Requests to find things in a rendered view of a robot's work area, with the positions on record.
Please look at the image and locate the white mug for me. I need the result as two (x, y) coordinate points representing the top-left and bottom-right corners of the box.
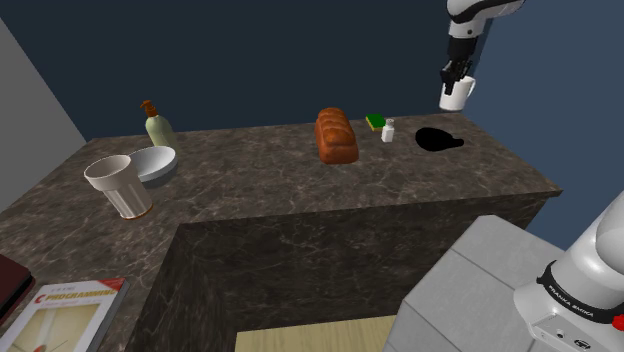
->
(438, 74), (477, 112)

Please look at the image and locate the white salt shaker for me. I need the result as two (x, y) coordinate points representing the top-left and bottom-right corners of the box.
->
(380, 118), (397, 144)

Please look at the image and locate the green and yellow sponge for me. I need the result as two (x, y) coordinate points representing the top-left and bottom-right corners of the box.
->
(365, 113), (388, 133)

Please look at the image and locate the brown bread loaf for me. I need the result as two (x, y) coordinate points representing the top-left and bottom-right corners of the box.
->
(314, 107), (361, 166)

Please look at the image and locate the grey robot stand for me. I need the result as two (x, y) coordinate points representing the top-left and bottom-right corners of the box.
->
(382, 214), (570, 352)

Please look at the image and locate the green soap dispenser bottle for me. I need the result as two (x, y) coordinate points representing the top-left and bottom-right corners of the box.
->
(139, 99), (180, 155)

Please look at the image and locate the white bowl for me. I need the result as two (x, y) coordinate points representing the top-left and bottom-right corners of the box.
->
(127, 145), (178, 189)

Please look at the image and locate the white ribbed cup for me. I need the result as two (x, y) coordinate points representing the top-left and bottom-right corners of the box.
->
(83, 154), (154, 221)

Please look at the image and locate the white book with red band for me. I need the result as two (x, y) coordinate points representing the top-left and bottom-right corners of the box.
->
(0, 277), (132, 352)

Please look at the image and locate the dark red book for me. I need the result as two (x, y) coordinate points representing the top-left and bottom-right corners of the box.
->
(0, 253), (37, 327)

